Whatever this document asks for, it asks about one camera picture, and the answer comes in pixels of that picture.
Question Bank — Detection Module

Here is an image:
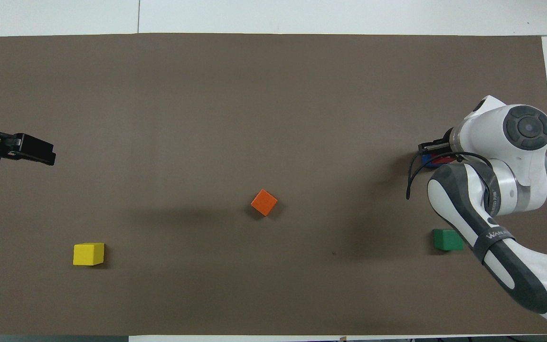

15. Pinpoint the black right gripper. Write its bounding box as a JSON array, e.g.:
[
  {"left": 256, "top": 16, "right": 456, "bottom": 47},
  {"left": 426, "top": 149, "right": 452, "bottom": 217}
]
[{"left": 418, "top": 137, "right": 453, "bottom": 153}]

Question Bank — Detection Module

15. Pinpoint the green wooden block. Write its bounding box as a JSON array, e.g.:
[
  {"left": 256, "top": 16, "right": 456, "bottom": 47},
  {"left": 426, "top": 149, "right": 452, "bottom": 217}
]
[{"left": 433, "top": 229, "right": 464, "bottom": 251}]

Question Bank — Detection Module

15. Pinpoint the yellow wooden block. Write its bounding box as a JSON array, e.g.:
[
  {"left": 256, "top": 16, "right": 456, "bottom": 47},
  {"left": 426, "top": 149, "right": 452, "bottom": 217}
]
[{"left": 73, "top": 243, "right": 105, "bottom": 266}]

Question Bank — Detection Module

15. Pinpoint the orange wooden block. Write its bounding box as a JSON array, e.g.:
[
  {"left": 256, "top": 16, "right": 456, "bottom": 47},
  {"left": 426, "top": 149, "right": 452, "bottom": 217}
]
[{"left": 251, "top": 189, "right": 278, "bottom": 217}]

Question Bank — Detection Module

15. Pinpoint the brown table mat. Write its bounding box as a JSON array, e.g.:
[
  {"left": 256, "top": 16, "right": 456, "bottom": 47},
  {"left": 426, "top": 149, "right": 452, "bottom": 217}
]
[{"left": 0, "top": 33, "right": 547, "bottom": 336}]

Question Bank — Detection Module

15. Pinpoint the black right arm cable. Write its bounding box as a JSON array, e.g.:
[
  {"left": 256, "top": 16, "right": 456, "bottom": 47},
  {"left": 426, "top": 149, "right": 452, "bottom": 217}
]
[{"left": 406, "top": 151, "right": 495, "bottom": 200}]

